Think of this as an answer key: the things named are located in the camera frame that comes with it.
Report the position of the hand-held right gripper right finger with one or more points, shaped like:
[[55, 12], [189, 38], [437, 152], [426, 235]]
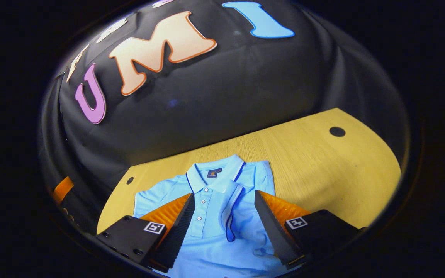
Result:
[[270, 227]]

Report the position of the black backdrop cloth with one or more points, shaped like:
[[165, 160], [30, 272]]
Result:
[[226, 96]]

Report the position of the light blue T-shirt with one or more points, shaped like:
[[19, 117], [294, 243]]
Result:
[[214, 239]]

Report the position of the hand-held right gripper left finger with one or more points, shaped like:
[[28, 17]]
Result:
[[180, 231]]

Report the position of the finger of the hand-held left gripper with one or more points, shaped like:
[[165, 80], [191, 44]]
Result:
[[63, 188]]

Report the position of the round black table grommet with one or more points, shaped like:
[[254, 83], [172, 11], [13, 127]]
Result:
[[337, 131], [129, 180]]

